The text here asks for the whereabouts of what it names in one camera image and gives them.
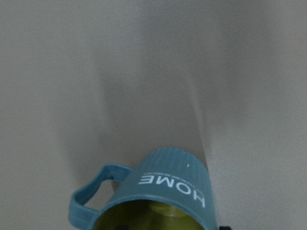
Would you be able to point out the blue cup with handle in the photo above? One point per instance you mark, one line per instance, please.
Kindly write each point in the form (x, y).
(169, 189)

